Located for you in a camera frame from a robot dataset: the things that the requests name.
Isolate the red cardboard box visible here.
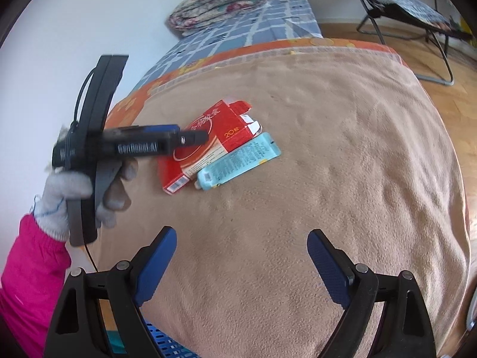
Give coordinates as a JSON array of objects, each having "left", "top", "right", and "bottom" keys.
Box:
[{"left": 158, "top": 99, "right": 262, "bottom": 195}]

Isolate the teal cream tube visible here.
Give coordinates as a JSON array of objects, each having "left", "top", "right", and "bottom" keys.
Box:
[{"left": 194, "top": 132, "right": 281, "bottom": 191}]

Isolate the pink sleeve forearm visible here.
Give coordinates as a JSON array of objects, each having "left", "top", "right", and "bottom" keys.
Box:
[{"left": 1, "top": 214, "right": 71, "bottom": 357}]

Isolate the left gloved hand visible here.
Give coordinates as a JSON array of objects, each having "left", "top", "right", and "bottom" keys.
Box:
[{"left": 32, "top": 158, "right": 138, "bottom": 242}]

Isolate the blue plastic basket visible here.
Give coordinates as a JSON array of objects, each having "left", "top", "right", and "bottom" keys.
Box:
[{"left": 103, "top": 322, "right": 198, "bottom": 358}]

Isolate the beige blanket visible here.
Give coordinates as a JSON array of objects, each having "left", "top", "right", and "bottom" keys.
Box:
[{"left": 91, "top": 48, "right": 470, "bottom": 357}]

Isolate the folded floral quilt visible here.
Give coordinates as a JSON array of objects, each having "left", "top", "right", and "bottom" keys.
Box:
[{"left": 168, "top": 0, "right": 267, "bottom": 36}]

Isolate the blue checked mattress cover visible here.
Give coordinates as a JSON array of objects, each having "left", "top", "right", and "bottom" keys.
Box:
[{"left": 134, "top": 0, "right": 323, "bottom": 90}]

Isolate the black folding chair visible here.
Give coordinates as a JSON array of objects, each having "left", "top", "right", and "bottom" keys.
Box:
[{"left": 357, "top": 0, "right": 472, "bottom": 87}]

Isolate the black white chair cushion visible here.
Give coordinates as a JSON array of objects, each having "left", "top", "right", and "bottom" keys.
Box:
[{"left": 369, "top": 0, "right": 450, "bottom": 27}]

